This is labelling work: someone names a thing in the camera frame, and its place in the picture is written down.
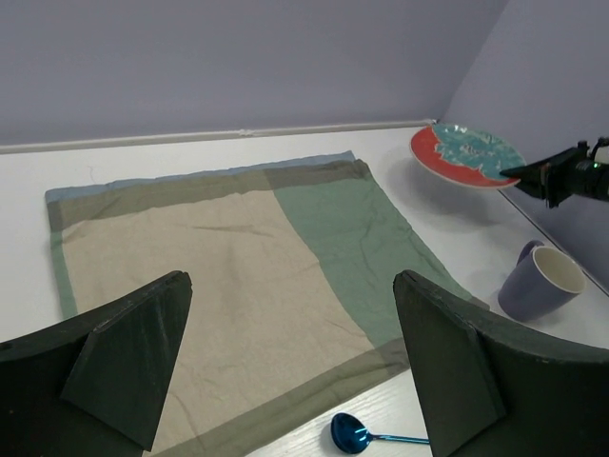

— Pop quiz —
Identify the blue metal spoon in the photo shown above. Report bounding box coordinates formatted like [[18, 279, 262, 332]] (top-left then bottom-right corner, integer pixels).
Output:
[[330, 412, 430, 454]]

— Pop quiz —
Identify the lavender cup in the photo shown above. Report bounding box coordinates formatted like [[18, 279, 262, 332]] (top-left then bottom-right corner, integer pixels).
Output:
[[498, 240, 586, 322]]

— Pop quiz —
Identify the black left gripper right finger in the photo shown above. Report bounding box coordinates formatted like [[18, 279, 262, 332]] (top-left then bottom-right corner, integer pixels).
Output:
[[393, 270, 608, 456]]

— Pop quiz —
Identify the patchwork cloth placemat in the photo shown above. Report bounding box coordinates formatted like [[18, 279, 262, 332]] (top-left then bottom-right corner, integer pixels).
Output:
[[46, 152, 468, 456]]

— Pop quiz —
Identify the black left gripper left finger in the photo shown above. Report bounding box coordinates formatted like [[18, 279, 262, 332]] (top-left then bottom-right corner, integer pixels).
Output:
[[1, 271, 192, 456]]

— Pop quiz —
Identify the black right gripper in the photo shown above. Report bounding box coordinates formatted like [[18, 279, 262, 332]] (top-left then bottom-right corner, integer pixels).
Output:
[[501, 137, 608, 209]]

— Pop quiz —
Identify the red and teal plate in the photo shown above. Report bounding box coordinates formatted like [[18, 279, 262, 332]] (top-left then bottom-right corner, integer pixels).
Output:
[[410, 123, 526, 189]]

